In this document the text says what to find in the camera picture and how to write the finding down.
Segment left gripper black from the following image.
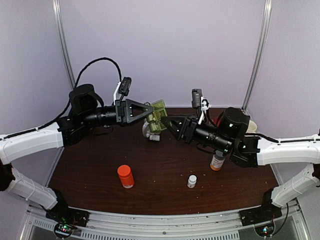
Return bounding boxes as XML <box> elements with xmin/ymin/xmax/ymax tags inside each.
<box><xmin>81</xmin><ymin>98</ymin><xmax>154</xmax><ymax>128</ymax></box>

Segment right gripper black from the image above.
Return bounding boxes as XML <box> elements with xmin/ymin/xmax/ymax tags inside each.
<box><xmin>160</xmin><ymin>113</ymin><xmax>233</xmax><ymax>154</ymax></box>

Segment green pill organizer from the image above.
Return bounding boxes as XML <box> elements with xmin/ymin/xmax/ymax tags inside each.
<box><xmin>144</xmin><ymin>99</ymin><xmax>168</xmax><ymax>134</ymax></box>

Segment large orange pill bottle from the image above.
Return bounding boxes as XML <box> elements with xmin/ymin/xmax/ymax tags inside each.
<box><xmin>118</xmin><ymin>171</ymin><xmax>135</xmax><ymax>189</ymax></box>

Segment small white pill bottle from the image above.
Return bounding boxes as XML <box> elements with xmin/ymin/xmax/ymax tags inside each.
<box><xmin>187</xmin><ymin>174</ymin><xmax>197</xmax><ymax>189</ymax></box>

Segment orange bottle cap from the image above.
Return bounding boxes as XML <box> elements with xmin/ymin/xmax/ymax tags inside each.
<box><xmin>117</xmin><ymin>164</ymin><xmax>132</xmax><ymax>178</ymax></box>

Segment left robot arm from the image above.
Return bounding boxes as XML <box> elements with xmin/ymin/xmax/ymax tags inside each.
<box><xmin>0</xmin><ymin>83</ymin><xmax>154</xmax><ymax>222</ymax></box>

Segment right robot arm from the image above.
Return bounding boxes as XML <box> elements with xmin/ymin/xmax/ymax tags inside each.
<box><xmin>161</xmin><ymin>107</ymin><xmax>320</xmax><ymax>221</ymax></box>

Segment floral mug yellow inside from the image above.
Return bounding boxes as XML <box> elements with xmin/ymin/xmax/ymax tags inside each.
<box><xmin>142</xmin><ymin>121</ymin><xmax>151</xmax><ymax>138</ymax></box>

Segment red floral plate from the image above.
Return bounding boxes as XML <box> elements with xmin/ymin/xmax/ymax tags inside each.
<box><xmin>213</xmin><ymin>117</ymin><xmax>222</xmax><ymax>127</ymax></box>

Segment amber bottle grey cap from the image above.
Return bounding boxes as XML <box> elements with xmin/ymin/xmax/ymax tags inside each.
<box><xmin>210</xmin><ymin>150</ymin><xmax>226</xmax><ymax>171</ymax></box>

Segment cream ribbed mug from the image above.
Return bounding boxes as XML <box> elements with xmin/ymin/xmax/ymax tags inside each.
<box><xmin>246</xmin><ymin>120</ymin><xmax>258</xmax><ymax>134</ymax></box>

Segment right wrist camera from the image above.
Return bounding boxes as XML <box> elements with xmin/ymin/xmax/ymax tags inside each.
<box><xmin>191</xmin><ymin>88</ymin><xmax>203</xmax><ymax>109</ymax></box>

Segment left black braided cable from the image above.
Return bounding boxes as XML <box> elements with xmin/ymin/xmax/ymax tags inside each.
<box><xmin>37</xmin><ymin>56</ymin><xmax>126</xmax><ymax>126</ymax></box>

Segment aluminium front rail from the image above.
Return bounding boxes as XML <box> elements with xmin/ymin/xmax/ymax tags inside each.
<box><xmin>19</xmin><ymin>197</ymin><xmax>311</xmax><ymax>240</ymax></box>

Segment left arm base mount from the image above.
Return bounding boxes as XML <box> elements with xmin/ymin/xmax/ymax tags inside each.
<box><xmin>44</xmin><ymin>190</ymin><xmax>90</xmax><ymax>227</ymax></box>

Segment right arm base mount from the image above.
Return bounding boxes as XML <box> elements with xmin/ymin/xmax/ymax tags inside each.
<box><xmin>239</xmin><ymin>192</ymin><xmax>282</xmax><ymax>226</ymax></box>

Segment left aluminium frame post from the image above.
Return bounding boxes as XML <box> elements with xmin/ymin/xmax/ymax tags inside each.
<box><xmin>52</xmin><ymin>0</ymin><xmax>76</xmax><ymax>88</ymax></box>

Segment aluminium frame post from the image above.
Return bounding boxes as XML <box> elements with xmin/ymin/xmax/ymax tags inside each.
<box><xmin>241</xmin><ymin>0</ymin><xmax>273</xmax><ymax>112</ymax></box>
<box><xmin>52</xmin><ymin>0</ymin><xmax>76</xmax><ymax>88</ymax></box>

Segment right aluminium frame post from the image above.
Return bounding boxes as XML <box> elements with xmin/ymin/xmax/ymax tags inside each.
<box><xmin>241</xmin><ymin>0</ymin><xmax>273</xmax><ymax>112</ymax></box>

